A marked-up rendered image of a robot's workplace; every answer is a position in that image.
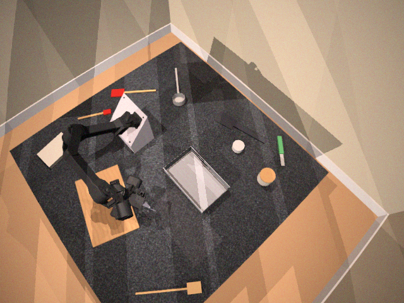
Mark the grey canister with wooden lid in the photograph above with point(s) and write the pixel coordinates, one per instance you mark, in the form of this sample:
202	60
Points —
266	177

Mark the cream rectangular block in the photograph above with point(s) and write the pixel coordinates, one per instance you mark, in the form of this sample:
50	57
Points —
51	154

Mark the white short cylinder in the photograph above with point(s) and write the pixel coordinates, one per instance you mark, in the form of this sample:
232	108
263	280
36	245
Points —
238	146

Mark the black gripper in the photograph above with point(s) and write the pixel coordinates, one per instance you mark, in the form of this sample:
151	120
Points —
133	181

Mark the light wooden board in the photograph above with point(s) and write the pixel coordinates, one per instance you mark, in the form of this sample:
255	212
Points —
101	225

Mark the white saucepan with long handle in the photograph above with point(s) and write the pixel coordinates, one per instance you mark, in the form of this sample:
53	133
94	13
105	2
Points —
178	99

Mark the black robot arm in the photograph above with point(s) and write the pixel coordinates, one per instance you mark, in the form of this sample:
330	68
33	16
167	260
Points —
99	189

